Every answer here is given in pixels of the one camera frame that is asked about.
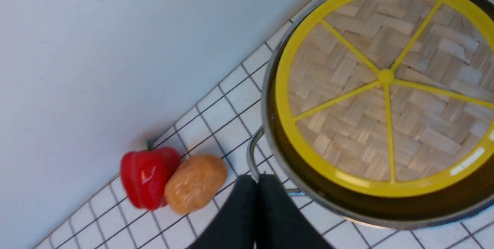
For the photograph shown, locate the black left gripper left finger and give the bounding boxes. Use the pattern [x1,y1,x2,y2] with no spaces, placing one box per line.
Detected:
[189,175,257,249]

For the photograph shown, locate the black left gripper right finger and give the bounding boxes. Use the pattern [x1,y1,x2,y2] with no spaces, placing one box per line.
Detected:
[255,174,333,249]

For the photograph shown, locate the bamboo steamer lid yellow rim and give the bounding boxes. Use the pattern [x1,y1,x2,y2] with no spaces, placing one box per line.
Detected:
[274,0,493,198]

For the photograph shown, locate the brown potato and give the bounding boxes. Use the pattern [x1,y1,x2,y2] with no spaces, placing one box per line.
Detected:
[164,154,228,215]

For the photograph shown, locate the red bell pepper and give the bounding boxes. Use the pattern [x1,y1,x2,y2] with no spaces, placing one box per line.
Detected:
[120,147,181,211]

